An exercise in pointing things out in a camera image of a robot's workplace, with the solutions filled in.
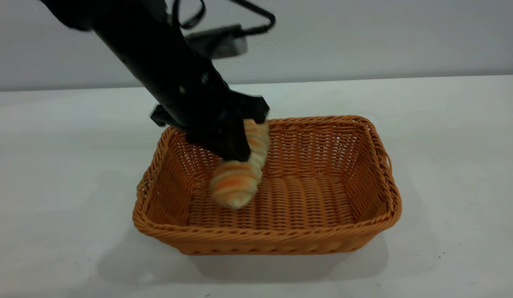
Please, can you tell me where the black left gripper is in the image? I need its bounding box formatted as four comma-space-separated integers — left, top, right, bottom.
151, 66, 270, 163

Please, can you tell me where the striped spiral bread roll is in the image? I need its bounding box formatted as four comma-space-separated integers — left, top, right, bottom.
210, 119, 271, 210

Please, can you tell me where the orange woven wicker basket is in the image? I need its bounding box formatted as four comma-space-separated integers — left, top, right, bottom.
132, 115, 403, 255

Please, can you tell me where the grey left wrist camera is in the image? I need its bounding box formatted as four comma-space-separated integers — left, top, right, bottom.
185, 25, 249, 59

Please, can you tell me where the black camera cable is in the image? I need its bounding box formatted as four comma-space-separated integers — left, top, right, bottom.
169, 0, 277, 37

